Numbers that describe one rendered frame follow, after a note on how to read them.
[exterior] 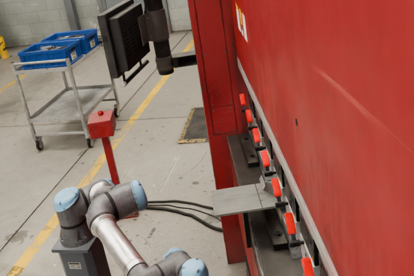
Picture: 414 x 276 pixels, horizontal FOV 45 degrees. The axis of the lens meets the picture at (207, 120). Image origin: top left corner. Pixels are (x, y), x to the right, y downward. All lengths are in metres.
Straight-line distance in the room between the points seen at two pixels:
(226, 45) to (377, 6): 2.01
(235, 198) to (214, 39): 0.95
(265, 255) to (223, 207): 0.24
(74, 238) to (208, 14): 1.24
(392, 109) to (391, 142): 0.05
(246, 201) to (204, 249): 1.48
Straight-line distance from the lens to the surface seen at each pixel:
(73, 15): 9.72
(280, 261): 1.87
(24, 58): 5.17
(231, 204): 1.96
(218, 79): 2.67
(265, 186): 1.97
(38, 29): 10.38
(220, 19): 2.59
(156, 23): 3.14
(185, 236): 3.56
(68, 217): 2.28
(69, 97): 5.76
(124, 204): 1.87
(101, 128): 3.55
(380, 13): 0.65
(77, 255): 2.35
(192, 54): 3.20
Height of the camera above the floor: 2.06
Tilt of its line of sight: 23 degrees down
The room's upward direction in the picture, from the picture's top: 9 degrees counter-clockwise
